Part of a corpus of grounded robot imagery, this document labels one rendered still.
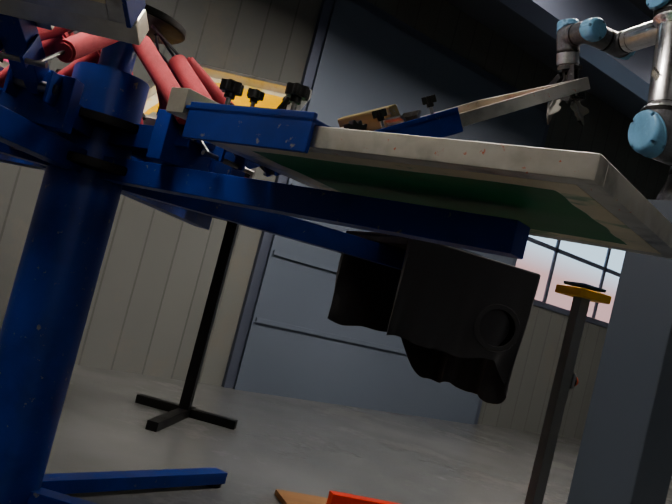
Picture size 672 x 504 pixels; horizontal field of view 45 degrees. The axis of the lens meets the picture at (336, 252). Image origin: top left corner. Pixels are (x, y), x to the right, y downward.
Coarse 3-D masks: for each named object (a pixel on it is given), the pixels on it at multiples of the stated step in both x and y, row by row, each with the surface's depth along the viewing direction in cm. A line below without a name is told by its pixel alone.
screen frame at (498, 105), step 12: (552, 84) 257; (564, 84) 241; (576, 84) 242; (588, 84) 244; (504, 96) 277; (516, 96) 271; (528, 96) 235; (540, 96) 237; (552, 96) 239; (564, 96) 241; (468, 108) 291; (480, 108) 229; (492, 108) 231; (504, 108) 232; (516, 108) 234; (468, 120) 228; (480, 120) 229
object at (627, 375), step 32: (640, 256) 221; (640, 288) 219; (640, 320) 217; (608, 352) 221; (640, 352) 214; (608, 384) 219; (640, 384) 212; (608, 416) 217; (640, 416) 210; (608, 448) 215; (640, 448) 208; (576, 480) 220; (608, 480) 213; (640, 480) 209
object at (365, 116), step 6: (378, 108) 238; (390, 108) 230; (396, 108) 231; (354, 114) 252; (360, 114) 246; (366, 114) 243; (390, 114) 230; (396, 114) 231; (342, 120) 259; (348, 120) 255; (366, 120) 244; (372, 120) 241; (342, 126) 260; (372, 126) 243; (378, 126) 239
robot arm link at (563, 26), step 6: (570, 18) 270; (558, 24) 272; (564, 24) 270; (570, 24) 270; (558, 30) 272; (564, 30) 270; (558, 36) 273; (564, 36) 270; (558, 42) 273; (564, 42) 271; (570, 42) 269; (558, 48) 273; (564, 48) 271; (570, 48) 270; (576, 48) 271
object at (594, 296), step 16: (560, 288) 270; (576, 288) 263; (576, 304) 268; (576, 320) 266; (576, 336) 267; (560, 352) 269; (576, 352) 267; (560, 368) 267; (560, 384) 265; (560, 400) 265; (560, 416) 266; (544, 432) 266; (544, 448) 264; (544, 464) 264; (544, 480) 264; (528, 496) 265
